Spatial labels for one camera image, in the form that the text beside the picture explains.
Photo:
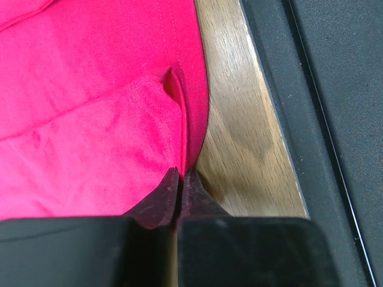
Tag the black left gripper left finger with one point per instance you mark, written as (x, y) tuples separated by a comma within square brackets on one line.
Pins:
[(125, 250)]

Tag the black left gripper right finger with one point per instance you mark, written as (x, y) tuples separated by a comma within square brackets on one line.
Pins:
[(218, 249)]

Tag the pink t shirt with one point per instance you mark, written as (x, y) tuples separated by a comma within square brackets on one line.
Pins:
[(99, 99)]

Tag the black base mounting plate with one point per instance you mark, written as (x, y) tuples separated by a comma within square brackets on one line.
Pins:
[(322, 61)]

